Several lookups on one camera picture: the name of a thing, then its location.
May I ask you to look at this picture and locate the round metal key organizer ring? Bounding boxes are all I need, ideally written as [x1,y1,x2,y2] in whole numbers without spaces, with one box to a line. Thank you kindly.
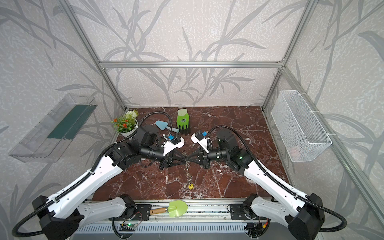
[184,161,193,185]

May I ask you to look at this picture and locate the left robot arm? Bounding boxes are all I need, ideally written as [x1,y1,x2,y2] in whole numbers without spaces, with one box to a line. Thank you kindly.
[12,112,185,240]

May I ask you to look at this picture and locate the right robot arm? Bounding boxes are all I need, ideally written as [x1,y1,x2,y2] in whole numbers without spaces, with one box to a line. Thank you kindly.
[187,126,347,240]

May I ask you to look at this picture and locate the light blue trowel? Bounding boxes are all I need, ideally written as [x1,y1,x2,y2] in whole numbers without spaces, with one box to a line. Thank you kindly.
[155,121,180,133]

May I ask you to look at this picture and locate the green work glove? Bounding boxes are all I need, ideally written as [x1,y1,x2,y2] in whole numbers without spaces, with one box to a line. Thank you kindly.
[177,109,190,135]

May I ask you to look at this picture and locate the potted flower plant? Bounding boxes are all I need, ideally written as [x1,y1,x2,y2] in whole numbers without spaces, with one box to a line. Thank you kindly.
[112,110,139,137]

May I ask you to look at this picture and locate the left circuit board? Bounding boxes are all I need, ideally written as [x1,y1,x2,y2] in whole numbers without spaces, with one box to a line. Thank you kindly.
[118,222,141,233]

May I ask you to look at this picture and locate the right wiring bundle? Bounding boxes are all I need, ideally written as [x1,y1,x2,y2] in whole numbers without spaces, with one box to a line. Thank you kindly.
[244,220,271,239]

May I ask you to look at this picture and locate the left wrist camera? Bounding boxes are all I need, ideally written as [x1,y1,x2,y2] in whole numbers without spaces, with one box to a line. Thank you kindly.
[162,134,185,156]

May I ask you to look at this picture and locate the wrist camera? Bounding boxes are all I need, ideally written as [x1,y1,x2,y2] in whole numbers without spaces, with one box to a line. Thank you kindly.
[191,130,209,153]
[162,134,185,156]

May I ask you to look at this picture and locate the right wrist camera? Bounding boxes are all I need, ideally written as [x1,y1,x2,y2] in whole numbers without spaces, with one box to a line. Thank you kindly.
[191,130,209,153]

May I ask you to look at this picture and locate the green shovel wooden handle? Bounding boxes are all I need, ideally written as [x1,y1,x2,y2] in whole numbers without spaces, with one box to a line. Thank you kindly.
[150,200,188,218]

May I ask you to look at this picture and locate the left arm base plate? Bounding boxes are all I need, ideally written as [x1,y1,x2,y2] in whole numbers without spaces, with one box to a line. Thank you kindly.
[124,204,152,221]

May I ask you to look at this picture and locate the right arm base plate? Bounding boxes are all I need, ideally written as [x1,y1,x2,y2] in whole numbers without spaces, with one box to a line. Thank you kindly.
[227,204,267,221]

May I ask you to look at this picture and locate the white wire basket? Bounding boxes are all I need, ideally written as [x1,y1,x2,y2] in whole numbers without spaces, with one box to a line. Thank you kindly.
[271,90,333,163]

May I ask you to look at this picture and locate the clear acrylic wall shelf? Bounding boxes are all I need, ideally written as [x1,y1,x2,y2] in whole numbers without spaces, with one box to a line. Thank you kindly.
[9,94,97,163]

